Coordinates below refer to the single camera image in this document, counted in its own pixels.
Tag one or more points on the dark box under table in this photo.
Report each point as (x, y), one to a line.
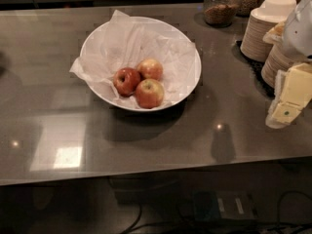
(217, 206)

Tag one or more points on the black mat under stacks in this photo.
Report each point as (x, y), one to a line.
(256, 68)

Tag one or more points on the rear stack of paper bowls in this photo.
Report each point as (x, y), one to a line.
(261, 20)

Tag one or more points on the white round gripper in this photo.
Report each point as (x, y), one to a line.
(298, 33)

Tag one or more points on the red yellow front apple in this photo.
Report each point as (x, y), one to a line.
(149, 93)

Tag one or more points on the white crumpled paper liner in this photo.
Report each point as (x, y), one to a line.
(130, 46)

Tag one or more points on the yellowish red back apple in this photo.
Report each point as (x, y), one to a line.
(150, 68)

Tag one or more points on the white bowl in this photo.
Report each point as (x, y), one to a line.
(97, 39)

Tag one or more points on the glass jar with grains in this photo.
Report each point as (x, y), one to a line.
(220, 13)

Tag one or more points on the dark red apple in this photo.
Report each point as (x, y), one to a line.
(126, 80)

